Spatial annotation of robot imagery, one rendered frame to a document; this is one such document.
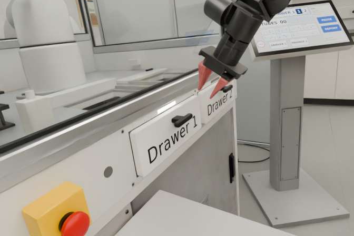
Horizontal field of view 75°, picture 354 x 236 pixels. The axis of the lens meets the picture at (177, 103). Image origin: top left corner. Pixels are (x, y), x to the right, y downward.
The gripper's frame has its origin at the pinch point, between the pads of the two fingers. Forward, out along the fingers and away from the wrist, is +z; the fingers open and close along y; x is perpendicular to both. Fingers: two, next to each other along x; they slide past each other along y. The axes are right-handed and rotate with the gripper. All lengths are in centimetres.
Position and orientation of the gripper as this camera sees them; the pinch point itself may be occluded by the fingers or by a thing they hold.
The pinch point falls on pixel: (206, 91)
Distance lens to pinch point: 56.0
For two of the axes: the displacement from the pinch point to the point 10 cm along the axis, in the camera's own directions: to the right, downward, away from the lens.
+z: -3.7, 7.5, 5.5
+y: -7.7, -5.8, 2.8
